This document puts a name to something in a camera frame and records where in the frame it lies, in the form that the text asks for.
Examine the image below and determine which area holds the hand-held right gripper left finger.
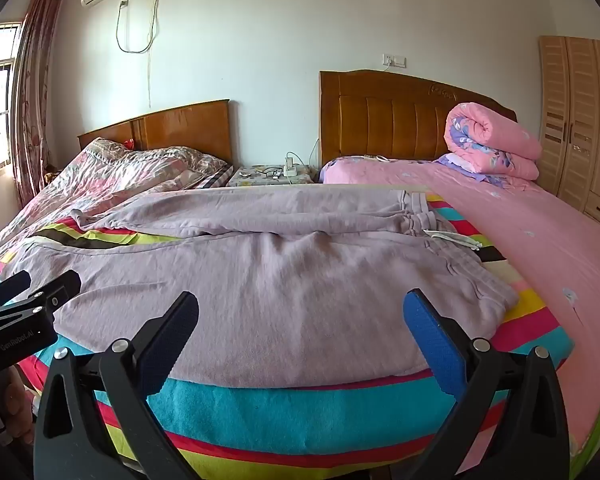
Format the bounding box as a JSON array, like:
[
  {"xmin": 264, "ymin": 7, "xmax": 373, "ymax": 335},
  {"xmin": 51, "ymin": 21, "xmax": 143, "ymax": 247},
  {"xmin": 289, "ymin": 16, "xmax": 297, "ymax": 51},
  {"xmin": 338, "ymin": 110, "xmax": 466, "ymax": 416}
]
[{"xmin": 32, "ymin": 290, "xmax": 201, "ymax": 480}]

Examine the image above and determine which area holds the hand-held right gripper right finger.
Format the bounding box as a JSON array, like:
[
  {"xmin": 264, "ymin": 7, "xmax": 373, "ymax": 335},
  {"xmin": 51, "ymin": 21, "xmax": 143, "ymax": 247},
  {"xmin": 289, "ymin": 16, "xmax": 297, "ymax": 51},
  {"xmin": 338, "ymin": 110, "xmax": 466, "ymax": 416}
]
[{"xmin": 402, "ymin": 288, "xmax": 571, "ymax": 480}]

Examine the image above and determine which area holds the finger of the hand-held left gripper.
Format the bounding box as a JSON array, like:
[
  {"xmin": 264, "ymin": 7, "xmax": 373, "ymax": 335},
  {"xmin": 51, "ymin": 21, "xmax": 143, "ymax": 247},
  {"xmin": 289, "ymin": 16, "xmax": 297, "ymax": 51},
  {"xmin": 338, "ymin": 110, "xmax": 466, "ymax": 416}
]
[
  {"xmin": 24, "ymin": 269, "xmax": 82, "ymax": 318},
  {"xmin": 0, "ymin": 270, "xmax": 33, "ymax": 307}
]

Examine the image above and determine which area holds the lilac knit sweater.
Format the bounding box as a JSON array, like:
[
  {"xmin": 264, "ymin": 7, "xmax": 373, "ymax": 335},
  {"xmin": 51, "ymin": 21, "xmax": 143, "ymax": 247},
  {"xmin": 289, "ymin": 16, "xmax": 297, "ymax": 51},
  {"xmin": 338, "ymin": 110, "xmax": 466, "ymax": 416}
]
[{"xmin": 55, "ymin": 189, "xmax": 521, "ymax": 391}]

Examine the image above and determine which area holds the person's left hand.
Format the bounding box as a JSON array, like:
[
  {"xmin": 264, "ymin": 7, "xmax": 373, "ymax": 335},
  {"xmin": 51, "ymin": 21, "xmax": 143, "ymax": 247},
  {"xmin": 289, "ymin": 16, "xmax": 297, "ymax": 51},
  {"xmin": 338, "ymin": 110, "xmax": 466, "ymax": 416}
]
[{"xmin": 0, "ymin": 366, "xmax": 37, "ymax": 446}]

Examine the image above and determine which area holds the pink floral crumpled quilt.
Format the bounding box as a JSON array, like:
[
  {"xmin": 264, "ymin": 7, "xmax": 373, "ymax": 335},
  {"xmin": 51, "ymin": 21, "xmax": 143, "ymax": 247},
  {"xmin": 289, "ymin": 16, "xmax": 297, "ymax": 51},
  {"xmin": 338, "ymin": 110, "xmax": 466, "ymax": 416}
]
[{"xmin": 0, "ymin": 137, "xmax": 236, "ymax": 261}]

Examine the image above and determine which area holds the striped colourful blanket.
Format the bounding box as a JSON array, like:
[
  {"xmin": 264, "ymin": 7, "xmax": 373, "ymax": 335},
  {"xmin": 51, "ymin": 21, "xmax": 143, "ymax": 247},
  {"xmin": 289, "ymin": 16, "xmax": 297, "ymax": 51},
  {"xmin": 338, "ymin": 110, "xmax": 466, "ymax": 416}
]
[{"xmin": 0, "ymin": 195, "xmax": 576, "ymax": 480}]

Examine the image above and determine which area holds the pink bed sheet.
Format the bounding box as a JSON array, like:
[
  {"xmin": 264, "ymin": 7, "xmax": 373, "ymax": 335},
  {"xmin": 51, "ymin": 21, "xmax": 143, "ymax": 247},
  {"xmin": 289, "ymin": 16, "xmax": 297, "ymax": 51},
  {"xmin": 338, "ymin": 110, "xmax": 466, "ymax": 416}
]
[{"xmin": 320, "ymin": 156, "xmax": 600, "ymax": 461}]

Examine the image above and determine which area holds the purple floral pillow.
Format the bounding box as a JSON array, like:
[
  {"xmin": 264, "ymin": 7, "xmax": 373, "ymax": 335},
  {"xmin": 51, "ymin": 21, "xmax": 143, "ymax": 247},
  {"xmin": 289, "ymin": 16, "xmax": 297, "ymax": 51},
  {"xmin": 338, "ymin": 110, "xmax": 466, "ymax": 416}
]
[{"xmin": 432, "ymin": 152, "xmax": 511, "ymax": 188}]

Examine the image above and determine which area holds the low wooden bed headboard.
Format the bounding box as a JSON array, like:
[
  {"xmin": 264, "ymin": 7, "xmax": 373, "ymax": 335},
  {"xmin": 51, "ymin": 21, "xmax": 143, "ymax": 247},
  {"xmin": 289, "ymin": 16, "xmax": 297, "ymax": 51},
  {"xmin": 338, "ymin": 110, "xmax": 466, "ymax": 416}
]
[{"xmin": 77, "ymin": 99, "xmax": 233, "ymax": 166}]

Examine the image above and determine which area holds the rolled pink floral quilt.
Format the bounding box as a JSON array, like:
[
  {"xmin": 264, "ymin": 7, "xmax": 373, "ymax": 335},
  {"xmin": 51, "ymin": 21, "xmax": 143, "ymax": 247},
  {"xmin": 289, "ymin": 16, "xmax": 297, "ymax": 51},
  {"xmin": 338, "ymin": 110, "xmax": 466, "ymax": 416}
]
[{"xmin": 444, "ymin": 102, "xmax": 543, "ymax": 181}]

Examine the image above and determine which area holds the tall wooden bed headboard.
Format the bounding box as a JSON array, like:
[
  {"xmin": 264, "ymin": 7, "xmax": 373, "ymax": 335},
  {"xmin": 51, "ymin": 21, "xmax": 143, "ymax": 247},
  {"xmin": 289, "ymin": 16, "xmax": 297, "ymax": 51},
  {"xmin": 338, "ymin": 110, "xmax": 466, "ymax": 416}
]
[{"xmin": 319, "ymin": 70, "xmax": 518, "ymax": 171}]

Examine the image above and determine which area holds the light wooden wardrobe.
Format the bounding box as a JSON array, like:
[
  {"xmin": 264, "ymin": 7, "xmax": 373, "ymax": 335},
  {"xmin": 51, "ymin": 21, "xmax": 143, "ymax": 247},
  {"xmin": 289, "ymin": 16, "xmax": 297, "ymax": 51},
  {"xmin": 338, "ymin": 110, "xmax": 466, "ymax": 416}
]
[{"xmin": 538, "ymin": 35, "xmax": 600, "ymax": 238}]

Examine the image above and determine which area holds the air conditioner power cable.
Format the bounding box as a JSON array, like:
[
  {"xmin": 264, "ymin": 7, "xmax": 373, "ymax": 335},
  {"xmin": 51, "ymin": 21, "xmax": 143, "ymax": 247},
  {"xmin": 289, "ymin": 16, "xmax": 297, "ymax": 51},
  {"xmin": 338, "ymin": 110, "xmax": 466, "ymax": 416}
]
[{"xmin": 116, "ymin": 0, "xmax": 162, "ymax": 106}]

